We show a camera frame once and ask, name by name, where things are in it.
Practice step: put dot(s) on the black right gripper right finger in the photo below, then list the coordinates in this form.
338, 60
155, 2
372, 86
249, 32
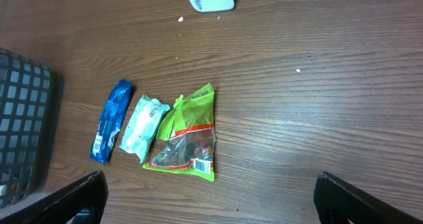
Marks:
337, 201

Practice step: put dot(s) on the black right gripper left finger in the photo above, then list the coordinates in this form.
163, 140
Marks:
82, 201

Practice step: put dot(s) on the blue snack bar wrapper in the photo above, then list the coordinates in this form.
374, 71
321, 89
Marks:
110, 121

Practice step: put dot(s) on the teal white snack packet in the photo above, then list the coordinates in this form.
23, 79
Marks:
142, 126

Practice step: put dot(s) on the green clear snack bag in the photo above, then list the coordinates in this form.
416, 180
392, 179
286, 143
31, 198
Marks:
188, 131

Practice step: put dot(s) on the grey plastic mesh basket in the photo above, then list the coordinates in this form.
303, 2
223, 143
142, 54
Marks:
26, 99

